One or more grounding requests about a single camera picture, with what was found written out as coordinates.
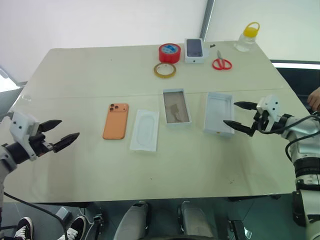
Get white moulded tray insert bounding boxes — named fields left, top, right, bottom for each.
left=129, top=108, right=160, bottom=153

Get red tape roll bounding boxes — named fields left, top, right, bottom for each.
left=158, top=43, right=182, bottom=64

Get black sneaker with white laces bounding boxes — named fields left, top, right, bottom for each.
left=13, top=216, right=34, bottom=240
left=59, top=215, right=87, bottom=240

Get black table leg bracket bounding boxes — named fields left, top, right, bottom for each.
left=92, top=213, right=105, bottom=240
left=227, top=219, right=249, bottom=240

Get grey metal pole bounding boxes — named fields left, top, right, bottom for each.
left=199, top=0, right=216, bottom=43

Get bystander bare hand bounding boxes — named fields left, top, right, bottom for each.
left=306, top=86, right=320, bottom=111

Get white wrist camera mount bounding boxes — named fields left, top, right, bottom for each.
left=9, top=111, right=41, bottom=161
left=256, top=94, right=280, bottom=132

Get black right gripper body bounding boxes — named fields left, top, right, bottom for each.
left=249, top=109, right=270, bottom=138

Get clear jar with yellow lid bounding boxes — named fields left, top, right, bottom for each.
left=233, top=21, right=261, bottom=53

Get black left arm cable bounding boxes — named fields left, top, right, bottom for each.
left=2, top=191, right=70, bottom=240

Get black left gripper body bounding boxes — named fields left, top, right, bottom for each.
left=28, top=123, right=56, bottom=158

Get grey rounded shell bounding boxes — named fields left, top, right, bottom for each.
left=177, top=200, right=214, bottom=240
left=113, top=200, right=150, bottom=240

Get white phone box lid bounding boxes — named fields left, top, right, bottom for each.
left=203, top=91, right=236, bottom=139

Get clear yellowish tape roll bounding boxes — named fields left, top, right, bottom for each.
left=153, top=62, right=177, bottom=79

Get white phone box base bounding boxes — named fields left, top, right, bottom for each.
left=162, top=87, right=193, bottom=129

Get red handled scissors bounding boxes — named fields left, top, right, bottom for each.
left=212, top=49, right=233, bottom=72

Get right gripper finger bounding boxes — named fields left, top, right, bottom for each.
left=233, top=101, right=259, bottom=112
left=223, top=119, right=254, bottom=138

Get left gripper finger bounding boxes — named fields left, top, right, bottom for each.
left=40, top=119, right=63, bottom=133
left=52, top=132, right=81, bottom=154

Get orange smartphone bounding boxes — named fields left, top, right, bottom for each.
left=102, top=102, right=130, bottom=140

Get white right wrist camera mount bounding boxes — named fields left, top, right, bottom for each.
left=256, top=94, right=280, bottom=132

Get white smartphone retail box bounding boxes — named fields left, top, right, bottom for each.
left=184, top=37, right=205, bottom=65

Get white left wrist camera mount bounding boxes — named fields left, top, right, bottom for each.
left=9, top=111, right=41, bottom=161

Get grey plastic square button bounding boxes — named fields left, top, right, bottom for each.
left=55, top=207, right=73, bottom=223

